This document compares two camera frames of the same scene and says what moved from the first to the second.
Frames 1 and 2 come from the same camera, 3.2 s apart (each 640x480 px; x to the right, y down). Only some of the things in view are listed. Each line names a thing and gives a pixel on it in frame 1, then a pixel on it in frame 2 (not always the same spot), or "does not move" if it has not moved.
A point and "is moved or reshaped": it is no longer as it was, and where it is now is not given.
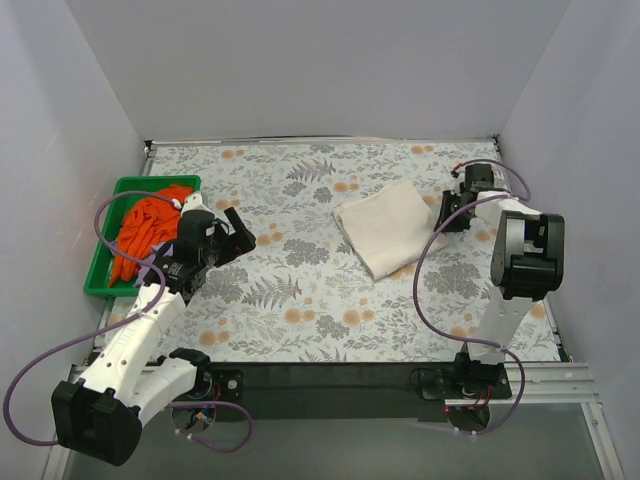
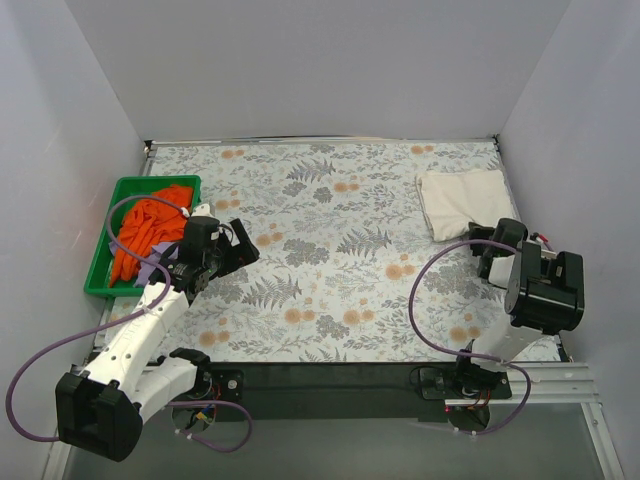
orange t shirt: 147,224 does not move
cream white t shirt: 387,228 is moved or reshaped
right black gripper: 451,209 to 486,247
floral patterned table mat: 300,292 does not move
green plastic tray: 98,275 does not move
